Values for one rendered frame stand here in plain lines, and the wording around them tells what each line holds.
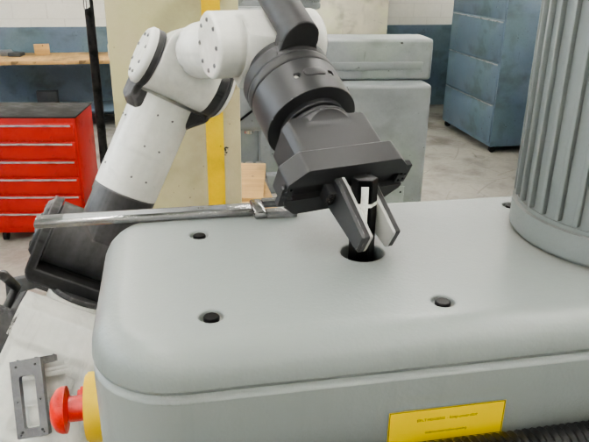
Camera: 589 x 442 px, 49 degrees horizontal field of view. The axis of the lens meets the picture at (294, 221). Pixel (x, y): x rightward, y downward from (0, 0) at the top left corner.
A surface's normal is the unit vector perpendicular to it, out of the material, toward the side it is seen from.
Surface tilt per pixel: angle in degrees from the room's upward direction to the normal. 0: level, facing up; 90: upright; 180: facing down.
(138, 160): 85
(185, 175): 90
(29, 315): 58
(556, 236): 90
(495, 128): 90
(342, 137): 31
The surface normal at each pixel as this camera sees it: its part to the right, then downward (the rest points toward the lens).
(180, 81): 0.24, 0.57
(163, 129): 0.40, 0.27
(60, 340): 0.31, -0.18
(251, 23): 0.24, -0.62
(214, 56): -0.90, 0.16
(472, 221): 0.01, -0.93
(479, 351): 0.19, 0.22
